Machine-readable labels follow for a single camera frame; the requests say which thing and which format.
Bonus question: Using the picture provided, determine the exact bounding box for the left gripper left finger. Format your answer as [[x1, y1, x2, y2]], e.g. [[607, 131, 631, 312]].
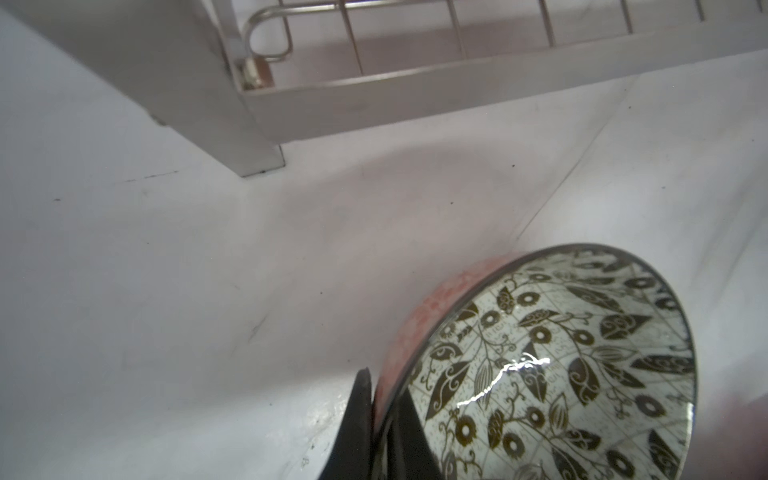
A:
[[319, 368, 373, 480]]

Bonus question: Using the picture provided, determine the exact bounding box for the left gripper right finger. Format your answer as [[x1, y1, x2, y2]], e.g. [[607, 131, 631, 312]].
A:
[[388, 390, 443, 480]]

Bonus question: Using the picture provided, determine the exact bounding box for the dark patterned bowl back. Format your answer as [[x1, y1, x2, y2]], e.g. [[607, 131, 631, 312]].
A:
[[372, 244, 697, 479]]

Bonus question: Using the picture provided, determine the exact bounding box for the steel two-tier dish rack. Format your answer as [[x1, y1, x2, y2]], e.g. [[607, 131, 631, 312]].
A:
[[1, 1, 767, 177]]

